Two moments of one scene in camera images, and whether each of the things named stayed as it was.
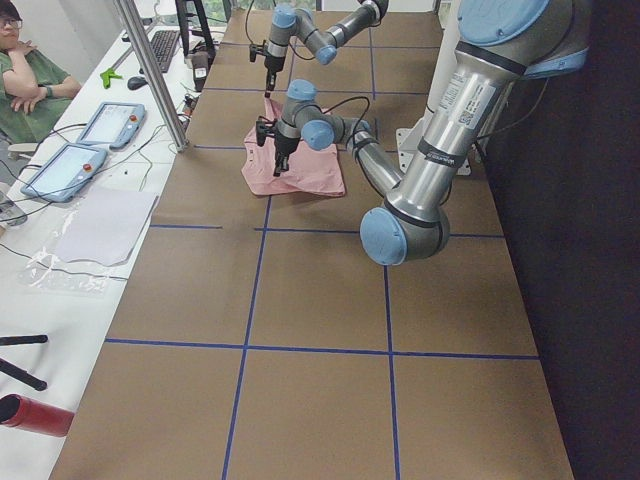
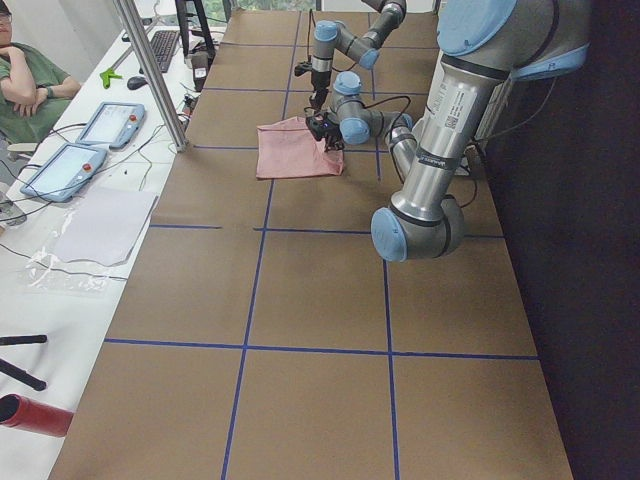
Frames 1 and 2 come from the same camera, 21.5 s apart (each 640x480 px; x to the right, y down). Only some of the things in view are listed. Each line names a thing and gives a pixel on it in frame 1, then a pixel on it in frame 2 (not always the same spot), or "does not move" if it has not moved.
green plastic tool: [107, 76] does not move
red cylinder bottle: [19, 411] does not move
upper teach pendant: [113, 124] does not move
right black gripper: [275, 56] to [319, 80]
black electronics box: [200, 66] does not move
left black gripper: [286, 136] to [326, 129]
